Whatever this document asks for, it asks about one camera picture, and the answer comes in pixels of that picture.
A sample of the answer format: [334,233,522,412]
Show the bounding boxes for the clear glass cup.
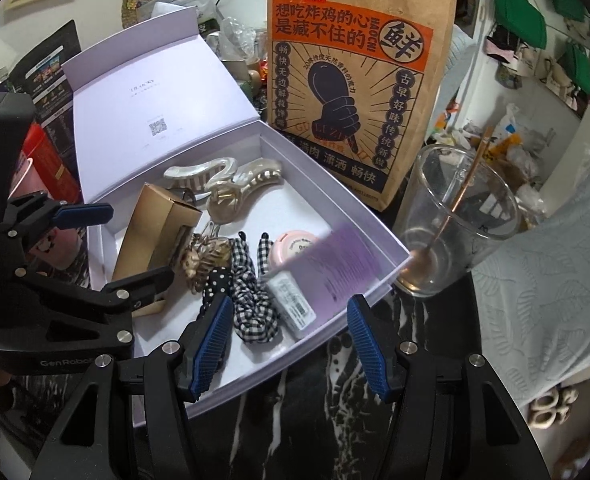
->
[392,143,521,299]

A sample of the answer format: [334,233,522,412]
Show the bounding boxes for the green tote bag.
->
[491,0,548,47]

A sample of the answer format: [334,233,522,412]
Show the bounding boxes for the lavender gift box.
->
[61,3,412,429]

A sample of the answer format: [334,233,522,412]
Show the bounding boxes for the black white gingham scrunchie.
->
[231,231,282,346]

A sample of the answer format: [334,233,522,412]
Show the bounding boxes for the purple card packet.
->
[266,223,382,332]

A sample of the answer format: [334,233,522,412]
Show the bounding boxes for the beige slippers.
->
[526,384,582,432]

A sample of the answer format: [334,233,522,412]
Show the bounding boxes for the copper spoon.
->
[402,126,496,287]

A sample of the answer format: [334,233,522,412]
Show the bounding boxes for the large leaf covered chair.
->
[469,144,590,407]

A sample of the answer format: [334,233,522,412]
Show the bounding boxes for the red packet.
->
[22,122,82,207]

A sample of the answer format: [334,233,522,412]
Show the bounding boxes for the small leaf covered chair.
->
[424,24,479,132]

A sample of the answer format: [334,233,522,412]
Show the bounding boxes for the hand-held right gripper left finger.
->
[29,292,234,480]

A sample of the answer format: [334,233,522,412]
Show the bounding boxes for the pink round compact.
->
[268,229,322,274]

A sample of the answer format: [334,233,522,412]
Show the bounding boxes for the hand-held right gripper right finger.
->
[346,294,548,480]

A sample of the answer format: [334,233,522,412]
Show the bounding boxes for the brown bear hair clip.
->
[179,221,234,294]

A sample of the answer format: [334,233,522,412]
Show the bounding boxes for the pearl beige claw hair clip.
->
[205,159,284,224]

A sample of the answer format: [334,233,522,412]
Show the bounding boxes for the brown printed paper bag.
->
[266,0,458,212]

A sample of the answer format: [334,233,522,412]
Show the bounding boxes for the plain pink paper cup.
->
[10,157,44,197]

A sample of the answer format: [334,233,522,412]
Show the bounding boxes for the white plastic shopping bag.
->
[485,104,532,162]

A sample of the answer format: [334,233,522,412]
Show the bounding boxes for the gold cardboard box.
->
[112,183,204,307]

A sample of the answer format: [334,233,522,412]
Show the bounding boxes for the grey mailing bags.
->
[139,0,212,37]

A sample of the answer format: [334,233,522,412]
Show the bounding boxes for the clear crumpled plastic bag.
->
[218,15,259,62]

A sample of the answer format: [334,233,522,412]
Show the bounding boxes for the black polka dot scrunchie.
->
[195,229,249,322]

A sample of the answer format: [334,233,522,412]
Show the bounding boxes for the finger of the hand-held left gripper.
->
[0,191,115,263]
[22,265,176,322]

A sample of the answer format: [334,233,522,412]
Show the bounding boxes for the black printed pouches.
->
[9,19,84,129]

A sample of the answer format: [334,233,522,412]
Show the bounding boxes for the metallic hair cuff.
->
[167,187,199,207]

